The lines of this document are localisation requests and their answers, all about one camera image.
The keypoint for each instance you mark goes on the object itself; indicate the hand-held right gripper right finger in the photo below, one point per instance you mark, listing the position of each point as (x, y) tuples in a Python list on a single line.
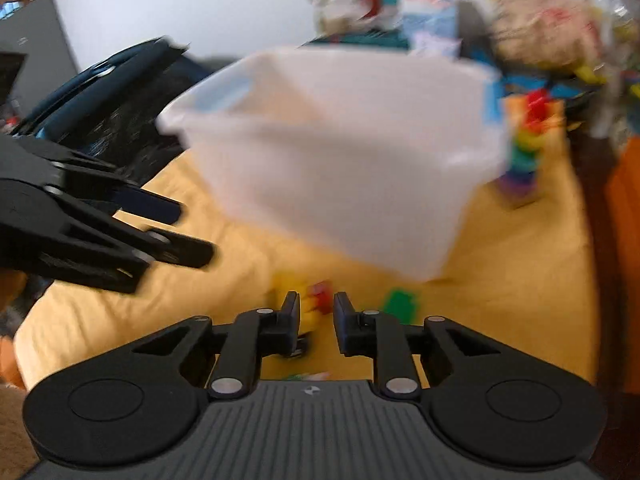
[(342, 317)]

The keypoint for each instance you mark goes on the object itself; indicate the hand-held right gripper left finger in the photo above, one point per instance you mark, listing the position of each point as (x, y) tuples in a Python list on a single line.
[(291, 317)]

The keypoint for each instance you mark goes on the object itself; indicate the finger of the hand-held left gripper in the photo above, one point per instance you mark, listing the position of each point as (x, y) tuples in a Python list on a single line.
[(100, 240), (150, 202)]

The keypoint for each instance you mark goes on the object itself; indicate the yellow toy building block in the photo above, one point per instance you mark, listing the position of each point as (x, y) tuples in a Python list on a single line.
[(287, 285)]

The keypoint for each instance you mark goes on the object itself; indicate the small red toy block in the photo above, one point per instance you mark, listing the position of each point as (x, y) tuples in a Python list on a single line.
[(320, 293)]

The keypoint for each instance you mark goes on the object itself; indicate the white plastic storage bin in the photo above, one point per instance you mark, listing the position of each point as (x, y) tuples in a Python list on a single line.
[(340, 185)]

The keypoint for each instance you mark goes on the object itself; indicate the green toy building block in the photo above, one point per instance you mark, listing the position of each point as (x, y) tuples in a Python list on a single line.
[(400, 302)]

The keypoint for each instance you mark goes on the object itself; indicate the dark blue bag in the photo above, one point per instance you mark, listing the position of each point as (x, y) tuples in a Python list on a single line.
[(125, 100)]

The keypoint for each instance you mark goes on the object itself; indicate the grey cabinet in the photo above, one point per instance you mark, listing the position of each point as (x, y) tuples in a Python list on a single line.
[(40, 60)]

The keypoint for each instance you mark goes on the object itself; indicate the yellow cloth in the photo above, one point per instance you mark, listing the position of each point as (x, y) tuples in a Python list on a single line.
[(500, 285)]

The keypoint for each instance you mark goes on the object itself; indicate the black and blue bag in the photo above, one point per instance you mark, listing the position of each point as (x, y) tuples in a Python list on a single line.
[(545, 85)]

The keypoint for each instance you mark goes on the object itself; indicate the blue white tissue pack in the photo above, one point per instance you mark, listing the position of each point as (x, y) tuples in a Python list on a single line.
[(430, 20)]

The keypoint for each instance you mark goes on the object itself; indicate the clear bag of crackers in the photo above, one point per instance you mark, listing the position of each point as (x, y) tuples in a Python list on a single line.
[(540, 20)]

